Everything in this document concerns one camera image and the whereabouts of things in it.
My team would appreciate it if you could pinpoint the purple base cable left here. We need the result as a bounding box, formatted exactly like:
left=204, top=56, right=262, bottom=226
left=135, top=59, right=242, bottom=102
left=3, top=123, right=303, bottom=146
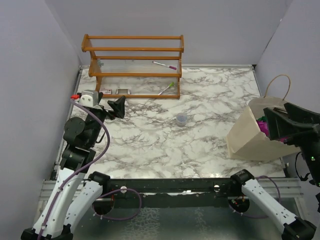
left=91, top=187, right=143, bottom=221

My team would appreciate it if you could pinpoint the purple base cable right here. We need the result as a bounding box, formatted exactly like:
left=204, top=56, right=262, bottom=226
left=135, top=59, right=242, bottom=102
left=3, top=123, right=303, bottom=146
left=232, top=175, right=282, bottom=220

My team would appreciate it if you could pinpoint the small clear plastic cup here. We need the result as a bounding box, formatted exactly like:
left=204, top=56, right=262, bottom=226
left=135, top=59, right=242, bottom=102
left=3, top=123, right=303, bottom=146
left=176, top=112, right=188, bottom=127

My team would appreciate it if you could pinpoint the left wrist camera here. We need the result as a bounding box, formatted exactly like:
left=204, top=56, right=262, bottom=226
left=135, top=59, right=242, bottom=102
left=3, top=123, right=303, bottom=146
left=70, top=90, right=103, bottom=108

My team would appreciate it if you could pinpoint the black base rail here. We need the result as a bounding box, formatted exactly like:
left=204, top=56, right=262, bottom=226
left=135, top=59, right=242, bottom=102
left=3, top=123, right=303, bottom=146
left=89, top=172, right=251, bottom=210

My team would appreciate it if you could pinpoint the purple snack bag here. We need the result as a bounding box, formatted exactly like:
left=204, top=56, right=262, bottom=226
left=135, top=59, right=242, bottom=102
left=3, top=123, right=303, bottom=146
left=256, top=120, right=269, bottom=137

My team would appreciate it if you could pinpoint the beige paper bag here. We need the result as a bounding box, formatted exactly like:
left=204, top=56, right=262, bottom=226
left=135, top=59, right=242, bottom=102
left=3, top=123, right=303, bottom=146
left=226, top=74, right=302, bottom=161

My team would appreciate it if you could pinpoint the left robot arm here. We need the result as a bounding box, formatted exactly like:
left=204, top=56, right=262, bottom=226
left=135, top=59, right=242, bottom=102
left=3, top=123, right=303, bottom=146
left=20, top=90, right=126, bottom=240

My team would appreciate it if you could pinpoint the open small cardboard box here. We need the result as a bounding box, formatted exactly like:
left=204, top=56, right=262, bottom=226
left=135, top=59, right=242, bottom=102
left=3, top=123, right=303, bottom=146
left=115, top=88, right=131, bottom=95

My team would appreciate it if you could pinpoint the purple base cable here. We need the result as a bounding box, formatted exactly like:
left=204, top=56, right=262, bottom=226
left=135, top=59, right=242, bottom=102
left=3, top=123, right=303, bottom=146
left=91, top=187, right=143, bottom=221
left=232, top=175, right=282, bottom=220

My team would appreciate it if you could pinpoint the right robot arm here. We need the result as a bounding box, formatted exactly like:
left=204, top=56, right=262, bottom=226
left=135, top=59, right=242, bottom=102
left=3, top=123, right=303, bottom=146
left=229, top=103, right=320, bottom=240

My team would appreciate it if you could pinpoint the red white matchbox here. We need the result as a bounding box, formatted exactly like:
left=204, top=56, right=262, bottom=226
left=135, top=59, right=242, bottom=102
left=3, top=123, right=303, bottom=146
left=100, top=89, right=112, bottom=95

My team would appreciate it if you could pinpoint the pink capped white marker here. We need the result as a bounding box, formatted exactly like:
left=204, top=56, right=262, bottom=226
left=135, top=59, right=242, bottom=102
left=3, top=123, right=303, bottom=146
left=152, top=61, right=177, bottom=71

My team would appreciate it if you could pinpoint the wooden two-tier shelf rack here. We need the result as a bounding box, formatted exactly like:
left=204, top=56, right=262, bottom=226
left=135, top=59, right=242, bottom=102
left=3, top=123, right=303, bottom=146
left=81, top=34, right=185, bottom=99

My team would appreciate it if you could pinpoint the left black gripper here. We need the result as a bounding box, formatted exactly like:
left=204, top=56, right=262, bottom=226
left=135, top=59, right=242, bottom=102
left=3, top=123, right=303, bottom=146
left=87, top=91, right=126, bottom=146

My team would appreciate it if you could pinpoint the green capped white marker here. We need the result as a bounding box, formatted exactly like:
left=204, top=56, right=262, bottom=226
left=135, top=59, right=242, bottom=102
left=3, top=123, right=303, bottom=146
left=158, top=82, right=175, bottom=96

